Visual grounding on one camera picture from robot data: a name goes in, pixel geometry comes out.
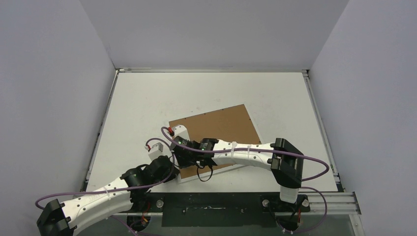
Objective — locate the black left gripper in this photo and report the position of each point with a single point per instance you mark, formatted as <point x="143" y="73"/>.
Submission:
<point x="174" y="174"/>

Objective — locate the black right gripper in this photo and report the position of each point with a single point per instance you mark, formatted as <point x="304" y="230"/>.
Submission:
<point x="182" y="153"/>

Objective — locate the white picture frame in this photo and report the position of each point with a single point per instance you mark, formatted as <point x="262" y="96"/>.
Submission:
<point x="190" y="173"/>

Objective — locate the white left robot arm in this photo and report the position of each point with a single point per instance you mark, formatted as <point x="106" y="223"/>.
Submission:
<point x="127" y="192"/>

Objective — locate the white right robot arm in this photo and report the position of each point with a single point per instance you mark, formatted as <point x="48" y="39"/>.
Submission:
<point x="279" y="157"/>

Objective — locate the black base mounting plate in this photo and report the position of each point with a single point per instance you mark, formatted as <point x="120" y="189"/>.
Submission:
<point x="220" y="209"/>

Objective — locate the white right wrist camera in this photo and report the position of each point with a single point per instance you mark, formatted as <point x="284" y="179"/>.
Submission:
<point x="181" y="131"/>

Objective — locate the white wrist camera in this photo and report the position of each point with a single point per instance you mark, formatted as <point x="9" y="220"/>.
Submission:
<point x="181" y="131"/>
<point x="154" y="151"/>

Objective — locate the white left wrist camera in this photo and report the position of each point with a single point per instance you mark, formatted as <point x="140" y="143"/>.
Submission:
<point x="154" y="151"/>

